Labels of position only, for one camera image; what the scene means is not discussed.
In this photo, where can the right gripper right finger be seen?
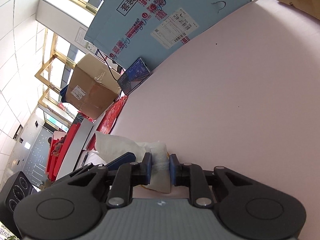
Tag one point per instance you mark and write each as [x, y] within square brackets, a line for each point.
[245, 207]

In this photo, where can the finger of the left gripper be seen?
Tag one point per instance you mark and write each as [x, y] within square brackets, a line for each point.
[88, 174]
[127, 157]

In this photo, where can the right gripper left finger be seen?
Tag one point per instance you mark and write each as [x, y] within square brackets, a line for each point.
[69, 211]

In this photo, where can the white nonwoven shopping bag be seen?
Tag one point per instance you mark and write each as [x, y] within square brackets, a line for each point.
[109, 147]

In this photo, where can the grey pen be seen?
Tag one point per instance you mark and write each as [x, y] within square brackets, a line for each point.
[85, 158]

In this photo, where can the white and red flat box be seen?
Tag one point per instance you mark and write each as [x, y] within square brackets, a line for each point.
[76, 141]

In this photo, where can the red paper decoration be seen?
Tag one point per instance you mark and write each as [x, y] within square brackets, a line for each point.
[108, 121]

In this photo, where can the sealed brown cardboard box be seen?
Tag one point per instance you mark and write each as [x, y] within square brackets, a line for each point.
[93, 86]

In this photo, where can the smartphone with lit screen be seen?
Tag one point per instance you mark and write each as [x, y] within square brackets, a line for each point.
[134, 76]

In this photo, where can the large light blue box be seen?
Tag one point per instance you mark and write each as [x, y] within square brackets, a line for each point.
[152, 30]

